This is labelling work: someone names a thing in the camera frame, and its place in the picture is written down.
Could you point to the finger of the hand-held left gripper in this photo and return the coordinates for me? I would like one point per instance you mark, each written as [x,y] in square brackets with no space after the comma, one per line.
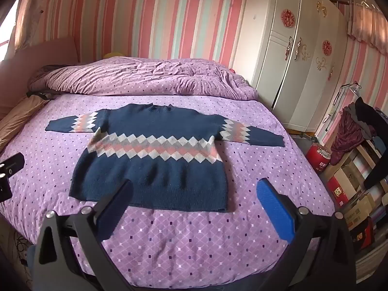
[7,165]

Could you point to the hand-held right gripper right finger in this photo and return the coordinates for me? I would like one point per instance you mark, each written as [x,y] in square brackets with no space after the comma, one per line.
[274,215]

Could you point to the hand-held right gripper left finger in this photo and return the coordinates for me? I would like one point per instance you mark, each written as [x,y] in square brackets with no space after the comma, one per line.
[114,213]

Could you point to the navy diamond-pattern knit sweater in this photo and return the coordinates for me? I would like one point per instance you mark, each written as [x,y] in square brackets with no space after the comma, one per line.
[151,175]

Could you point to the tan brown blanket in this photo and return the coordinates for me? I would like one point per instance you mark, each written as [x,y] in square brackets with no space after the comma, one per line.
[18,115]

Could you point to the red box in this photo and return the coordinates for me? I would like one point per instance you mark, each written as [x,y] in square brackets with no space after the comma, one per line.
[336,189]

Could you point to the red canister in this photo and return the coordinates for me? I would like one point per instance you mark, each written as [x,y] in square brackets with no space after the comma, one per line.
[317,157]

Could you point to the purple dotted bed sheet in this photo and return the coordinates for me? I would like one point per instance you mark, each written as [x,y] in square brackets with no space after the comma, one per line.
[182,248]

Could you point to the dark cloth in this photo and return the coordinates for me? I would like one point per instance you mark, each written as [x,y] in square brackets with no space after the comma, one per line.
[39,94]

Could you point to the cardboard box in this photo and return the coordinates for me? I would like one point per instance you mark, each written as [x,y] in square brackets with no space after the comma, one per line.
[359,212]

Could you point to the stacked cardboard boxes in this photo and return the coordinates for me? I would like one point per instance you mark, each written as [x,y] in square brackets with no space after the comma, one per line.
[348,172]

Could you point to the maroon garment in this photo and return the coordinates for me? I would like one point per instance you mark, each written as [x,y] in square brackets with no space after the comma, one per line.
[347,136]

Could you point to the pink bed headboard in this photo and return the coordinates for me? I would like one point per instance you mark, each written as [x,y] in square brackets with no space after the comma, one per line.
[36,54]

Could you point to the grey garment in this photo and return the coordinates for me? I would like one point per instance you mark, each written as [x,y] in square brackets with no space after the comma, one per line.
[351,109]

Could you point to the black garment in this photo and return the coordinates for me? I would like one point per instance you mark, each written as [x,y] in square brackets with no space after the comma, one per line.
[379,133]

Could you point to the pink pillow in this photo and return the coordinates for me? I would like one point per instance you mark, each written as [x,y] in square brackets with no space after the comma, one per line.
[151,75]

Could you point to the white wardrobe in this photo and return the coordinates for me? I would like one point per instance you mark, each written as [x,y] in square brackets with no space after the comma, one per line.
[272,66]

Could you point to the yellow item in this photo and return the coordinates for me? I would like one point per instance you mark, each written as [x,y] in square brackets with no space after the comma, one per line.
[113,55]

